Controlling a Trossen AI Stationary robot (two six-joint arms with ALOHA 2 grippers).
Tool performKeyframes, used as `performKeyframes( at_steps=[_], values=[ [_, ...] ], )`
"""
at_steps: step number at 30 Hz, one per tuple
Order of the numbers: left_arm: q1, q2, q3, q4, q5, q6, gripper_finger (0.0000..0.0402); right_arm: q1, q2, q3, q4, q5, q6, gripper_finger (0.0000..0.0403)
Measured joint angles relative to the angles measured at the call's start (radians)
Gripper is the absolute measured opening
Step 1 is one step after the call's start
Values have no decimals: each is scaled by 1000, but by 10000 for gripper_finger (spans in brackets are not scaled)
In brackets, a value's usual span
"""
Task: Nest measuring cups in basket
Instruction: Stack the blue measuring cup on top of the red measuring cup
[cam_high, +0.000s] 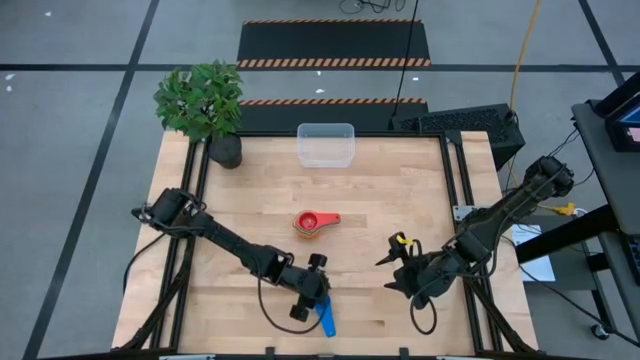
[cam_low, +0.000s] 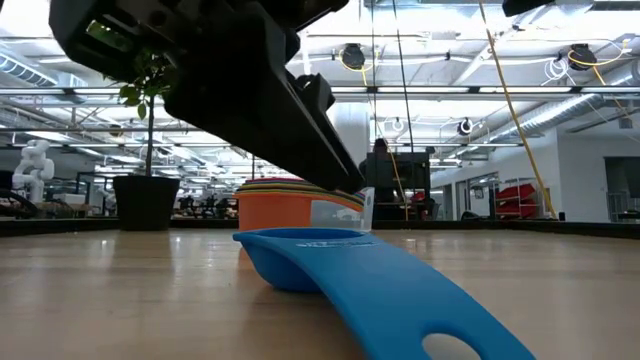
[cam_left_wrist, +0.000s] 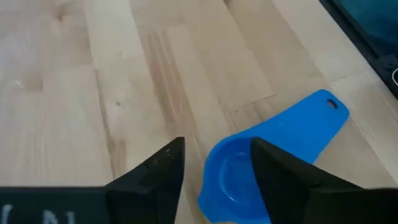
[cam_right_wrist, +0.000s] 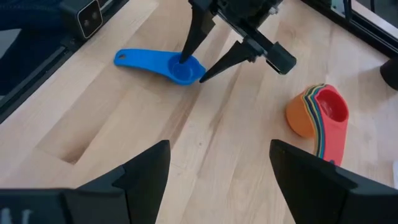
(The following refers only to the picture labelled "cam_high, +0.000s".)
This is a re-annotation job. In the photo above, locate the black left arm base cable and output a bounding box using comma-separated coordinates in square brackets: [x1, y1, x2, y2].
[122, 234, 166, 296]

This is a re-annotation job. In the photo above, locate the small blue measuring cup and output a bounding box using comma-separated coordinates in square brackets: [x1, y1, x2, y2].
[313, 294, 338, 339]

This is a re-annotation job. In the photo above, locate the hazard-striped black floor mat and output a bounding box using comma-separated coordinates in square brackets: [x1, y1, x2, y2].
[235, 18, 432, 70]
[237, 97, 430, 134]

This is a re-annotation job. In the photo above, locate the potted green plant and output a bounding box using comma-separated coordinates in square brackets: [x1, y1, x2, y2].
[152, 59, 246, 170]

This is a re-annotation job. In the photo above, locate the long yellow cable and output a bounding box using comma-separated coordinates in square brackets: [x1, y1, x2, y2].
[508, 0, 544, 112]

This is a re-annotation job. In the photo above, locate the white paper sheet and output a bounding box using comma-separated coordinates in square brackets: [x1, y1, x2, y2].
[508, 223, 557, 284]

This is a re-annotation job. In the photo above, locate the red measuring cup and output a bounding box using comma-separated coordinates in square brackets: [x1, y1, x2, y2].
[292, 209, 343, 237]

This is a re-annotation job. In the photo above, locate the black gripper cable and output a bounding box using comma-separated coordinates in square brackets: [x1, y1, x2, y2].
[257, 277, 326, 335]
[408, 294, 439, 336]

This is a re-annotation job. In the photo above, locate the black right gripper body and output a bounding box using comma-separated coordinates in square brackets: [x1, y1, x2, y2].
[389, 230, 476, 311]

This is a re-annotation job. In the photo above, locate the thin black hanging cable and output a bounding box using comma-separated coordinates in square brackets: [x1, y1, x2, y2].
[391, 0, 421, 119]

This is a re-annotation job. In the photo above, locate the clear plastic basket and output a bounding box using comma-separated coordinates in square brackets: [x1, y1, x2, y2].
[296, 122, 356, 169]

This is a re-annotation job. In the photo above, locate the yellow power plug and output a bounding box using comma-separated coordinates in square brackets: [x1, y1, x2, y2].
[542, 201, 579, 217]

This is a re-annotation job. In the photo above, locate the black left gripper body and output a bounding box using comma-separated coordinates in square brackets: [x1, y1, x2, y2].
[269, 253, 329, 323]

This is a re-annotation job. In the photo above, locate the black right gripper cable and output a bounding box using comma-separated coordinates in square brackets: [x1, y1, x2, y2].
[408, 294, 439, 336]

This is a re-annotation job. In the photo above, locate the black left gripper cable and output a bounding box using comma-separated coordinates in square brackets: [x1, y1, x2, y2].
[257, 277, 326, 335]

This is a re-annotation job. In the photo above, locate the dark side desk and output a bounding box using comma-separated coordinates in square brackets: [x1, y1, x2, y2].
[514, 69, 640, 346]

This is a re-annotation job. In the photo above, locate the black laptop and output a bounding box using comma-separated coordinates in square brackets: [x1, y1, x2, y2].
[592, 69, 640, 154]

